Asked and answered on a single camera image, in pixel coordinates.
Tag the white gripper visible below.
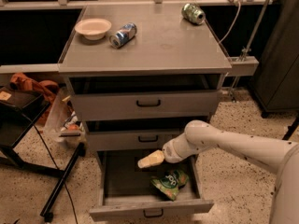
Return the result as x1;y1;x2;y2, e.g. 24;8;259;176
137;133;191;169

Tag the black floor cable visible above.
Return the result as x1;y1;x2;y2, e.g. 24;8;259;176
18;112;78;224

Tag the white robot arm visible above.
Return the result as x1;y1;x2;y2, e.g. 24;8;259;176
138;120;299;224

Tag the orange cloth bag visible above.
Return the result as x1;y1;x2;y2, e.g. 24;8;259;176
10;73;60;125

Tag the blue soda can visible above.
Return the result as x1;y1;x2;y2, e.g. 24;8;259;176
109;22;137;49

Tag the grey bottom drawer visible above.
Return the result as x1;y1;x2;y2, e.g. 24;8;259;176
90;149;213;221

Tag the white paper bowl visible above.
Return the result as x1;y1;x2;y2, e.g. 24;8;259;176
75;19;111;40

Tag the metal stand pole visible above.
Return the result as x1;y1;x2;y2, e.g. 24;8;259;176
228;0;270;102

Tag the clear plastic bag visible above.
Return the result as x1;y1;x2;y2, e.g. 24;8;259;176
44;87;85;147

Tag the grey top drawer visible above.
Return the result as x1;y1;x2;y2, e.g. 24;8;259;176
71;91;220;121

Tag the green rice chip bag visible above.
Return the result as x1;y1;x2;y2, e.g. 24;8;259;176
150;169;189;201

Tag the dark grey cabinet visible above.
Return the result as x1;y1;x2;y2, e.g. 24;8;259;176
249;0;299;118

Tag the grey middle drawer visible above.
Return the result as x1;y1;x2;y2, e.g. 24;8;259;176
86;129;182;151

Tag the black tripod wheel base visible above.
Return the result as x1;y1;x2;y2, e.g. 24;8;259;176
283;116;299;140

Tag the white power cable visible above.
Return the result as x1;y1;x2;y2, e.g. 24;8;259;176
218;1;243;45

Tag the grey drawer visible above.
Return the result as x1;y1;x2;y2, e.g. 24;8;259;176
90;149;213;221
71;91;220;121
86;129;182;151

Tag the black metal cart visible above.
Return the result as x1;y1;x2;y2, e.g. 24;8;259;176
0;87;85;224

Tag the grey drawer cabinet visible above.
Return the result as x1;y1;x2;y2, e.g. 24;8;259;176
57;3;233;161

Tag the green soda can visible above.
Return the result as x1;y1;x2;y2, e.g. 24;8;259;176
181;4;206;25

